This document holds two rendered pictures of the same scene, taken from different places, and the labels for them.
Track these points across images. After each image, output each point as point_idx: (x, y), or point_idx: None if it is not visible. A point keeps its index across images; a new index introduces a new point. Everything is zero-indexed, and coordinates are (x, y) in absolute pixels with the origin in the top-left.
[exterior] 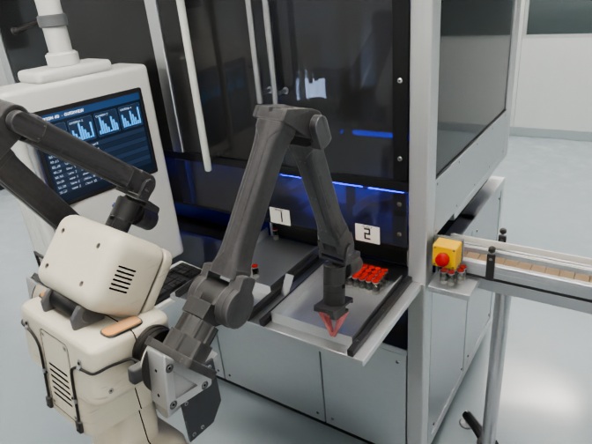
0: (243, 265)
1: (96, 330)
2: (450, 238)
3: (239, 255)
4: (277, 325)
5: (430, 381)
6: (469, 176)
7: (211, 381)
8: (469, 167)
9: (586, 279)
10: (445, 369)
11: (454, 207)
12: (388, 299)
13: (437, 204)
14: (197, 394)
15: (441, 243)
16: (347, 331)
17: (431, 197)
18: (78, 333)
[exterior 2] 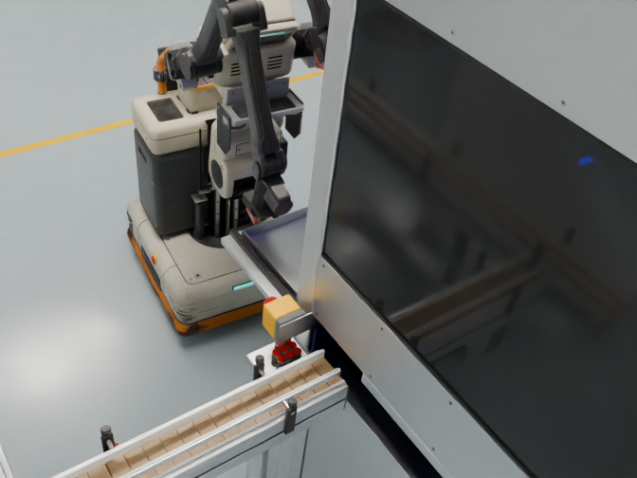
0: (195, 50)
1: None
2: (289, 314)
3: (195, 42)
4: None
5: (294, 451)
6: (416, 408)
7: (227, 129)
8: (414, 389)
9: (164, 440)
10: None
11: (362, 364)
12: (282, 284)
13: (321, 289)
14: (222, 123)
15: (284, 301)
16: (263, 245)
17: (308, 258)
18: None
